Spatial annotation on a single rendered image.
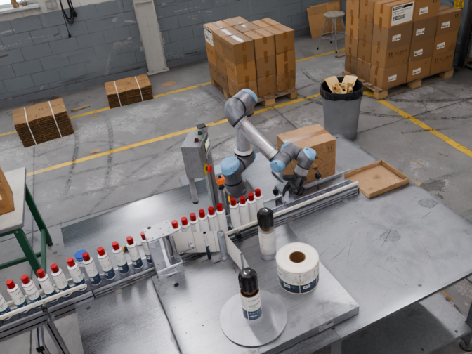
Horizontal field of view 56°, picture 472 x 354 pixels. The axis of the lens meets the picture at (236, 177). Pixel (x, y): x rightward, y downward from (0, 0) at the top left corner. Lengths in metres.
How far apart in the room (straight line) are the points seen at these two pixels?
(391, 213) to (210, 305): 1.19
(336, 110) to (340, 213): 2.20
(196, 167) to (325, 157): 0.97
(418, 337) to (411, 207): 0.75
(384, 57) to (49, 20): 4.70
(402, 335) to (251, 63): 3.74
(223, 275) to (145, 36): 5.62
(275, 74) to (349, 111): 1.41
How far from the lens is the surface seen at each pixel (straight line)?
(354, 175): 3.01
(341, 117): 4.79
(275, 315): 2.10
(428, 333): 2.96
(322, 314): 2.12
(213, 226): 2.44
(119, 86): 6.75
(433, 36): 6.14
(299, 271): 2.09
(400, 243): 2.55
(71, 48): 7.43
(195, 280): 2.31
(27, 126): 6.09
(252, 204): 2.46
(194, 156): 2.20
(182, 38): 7.65
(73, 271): 2.37
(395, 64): 5.88
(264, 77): 5.74
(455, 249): 2.58
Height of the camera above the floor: 2.55
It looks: 34 degrees down
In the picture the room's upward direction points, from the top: 8 degrees counter-clockwise
